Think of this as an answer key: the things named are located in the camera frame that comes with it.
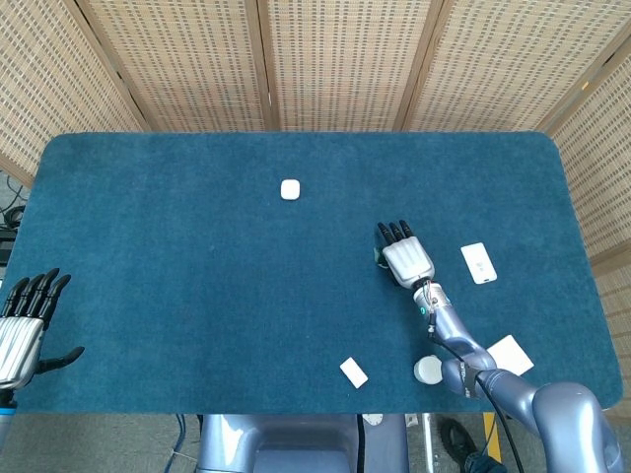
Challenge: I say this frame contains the black device box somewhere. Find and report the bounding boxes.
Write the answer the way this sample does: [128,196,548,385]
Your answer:
[0,227,19,265]

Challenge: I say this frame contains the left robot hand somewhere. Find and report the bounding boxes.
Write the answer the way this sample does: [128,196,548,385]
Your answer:
[0,267,86,392]

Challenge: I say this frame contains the white card with grey print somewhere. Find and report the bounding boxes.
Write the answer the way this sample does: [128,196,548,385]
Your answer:
[459,242,498,286]

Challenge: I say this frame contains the blue carpet table cover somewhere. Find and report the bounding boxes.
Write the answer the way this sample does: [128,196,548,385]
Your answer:
[10,130,625,416]

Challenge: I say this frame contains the blue floor cable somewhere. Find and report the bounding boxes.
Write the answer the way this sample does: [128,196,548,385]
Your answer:
[167,413,199,473]

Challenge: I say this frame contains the plain white square card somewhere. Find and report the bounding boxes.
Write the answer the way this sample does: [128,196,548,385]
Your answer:
[485,334,535,376]

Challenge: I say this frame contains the black floor cables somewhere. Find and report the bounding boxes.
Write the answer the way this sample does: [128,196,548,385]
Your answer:
[0,169,30,233]

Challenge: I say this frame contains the yellow strip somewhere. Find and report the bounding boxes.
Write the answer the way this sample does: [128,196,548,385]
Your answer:
[481,412,500,465]

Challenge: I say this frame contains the woven folding screen panel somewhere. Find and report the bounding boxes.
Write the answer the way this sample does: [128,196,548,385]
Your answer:
[392,0,631,133]
[254,0,448,133]
[535,34,631,425]
[76,0,280,133]
[0,0,152,187]

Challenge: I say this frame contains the grey-blue robot torso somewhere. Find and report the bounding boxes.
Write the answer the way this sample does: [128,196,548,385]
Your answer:
[195,412,411,473]

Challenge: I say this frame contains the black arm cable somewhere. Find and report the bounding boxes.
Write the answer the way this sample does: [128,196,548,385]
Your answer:
[426,314,526,473]

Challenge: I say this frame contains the white round cap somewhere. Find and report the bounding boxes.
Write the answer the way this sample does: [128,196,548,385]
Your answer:
[412,354,446,387]

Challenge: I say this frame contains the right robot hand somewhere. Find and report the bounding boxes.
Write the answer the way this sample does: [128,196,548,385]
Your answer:
[377,219,437,289]

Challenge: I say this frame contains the black caster wheel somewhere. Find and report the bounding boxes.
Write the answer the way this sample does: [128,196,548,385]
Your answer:
[437,416,478,470]

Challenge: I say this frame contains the white rectangular box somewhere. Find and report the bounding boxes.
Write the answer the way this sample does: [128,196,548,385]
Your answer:
[338,357,370,391]

